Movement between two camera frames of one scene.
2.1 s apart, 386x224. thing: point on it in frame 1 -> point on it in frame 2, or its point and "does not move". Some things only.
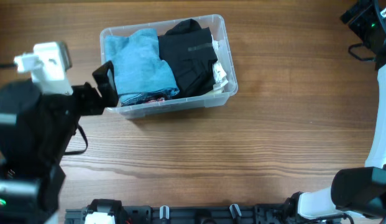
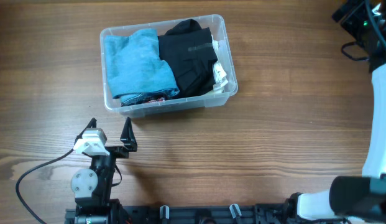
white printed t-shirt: x=219 y=75 does not move
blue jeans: x=140 y=74 does not move
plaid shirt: x=160 y=99 does not move
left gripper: x=94 y=104 -> x=127 y=137
